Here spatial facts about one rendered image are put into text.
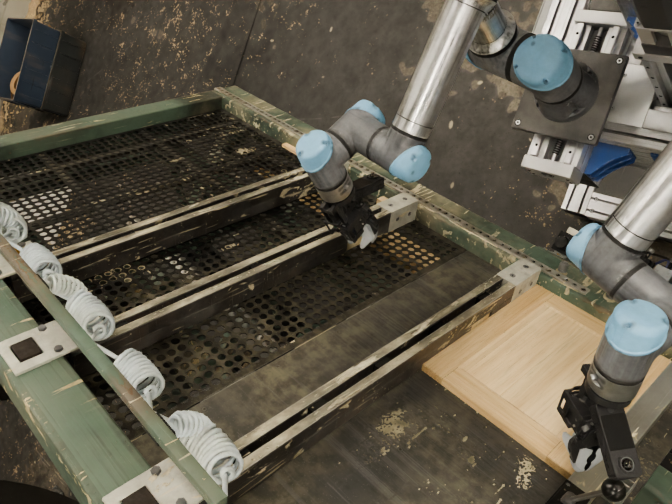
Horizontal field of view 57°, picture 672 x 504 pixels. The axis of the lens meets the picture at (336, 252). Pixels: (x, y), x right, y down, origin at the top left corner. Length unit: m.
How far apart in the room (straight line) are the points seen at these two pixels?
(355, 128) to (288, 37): 2.54
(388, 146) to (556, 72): 0.46
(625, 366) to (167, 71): 3.85
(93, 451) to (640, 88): 1.46
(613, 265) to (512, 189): 1.76
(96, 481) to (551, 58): 1.21
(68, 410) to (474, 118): 2.24
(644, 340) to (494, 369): 0.57
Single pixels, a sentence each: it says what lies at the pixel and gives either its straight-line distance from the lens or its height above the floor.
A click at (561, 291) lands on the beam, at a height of 0.90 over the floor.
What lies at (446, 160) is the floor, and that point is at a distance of 2.96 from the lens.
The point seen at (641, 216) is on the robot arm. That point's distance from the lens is 1.04.
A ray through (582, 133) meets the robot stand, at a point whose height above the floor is 1.04.
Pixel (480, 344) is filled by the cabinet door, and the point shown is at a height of 1.17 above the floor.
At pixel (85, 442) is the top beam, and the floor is 1.93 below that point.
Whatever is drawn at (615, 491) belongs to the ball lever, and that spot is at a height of 1.46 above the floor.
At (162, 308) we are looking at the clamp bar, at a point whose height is 1.66.
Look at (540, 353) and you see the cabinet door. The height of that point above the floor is 1.09.
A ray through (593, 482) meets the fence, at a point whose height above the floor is 1.32.
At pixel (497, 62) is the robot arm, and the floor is 1.24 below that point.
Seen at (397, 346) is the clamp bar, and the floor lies 1.38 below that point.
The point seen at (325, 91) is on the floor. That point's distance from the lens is 3.46.
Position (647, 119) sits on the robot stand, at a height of 0.95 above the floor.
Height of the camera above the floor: 2.58
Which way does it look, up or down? 54 degrees down
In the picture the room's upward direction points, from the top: 77 degrees counter-clockwise
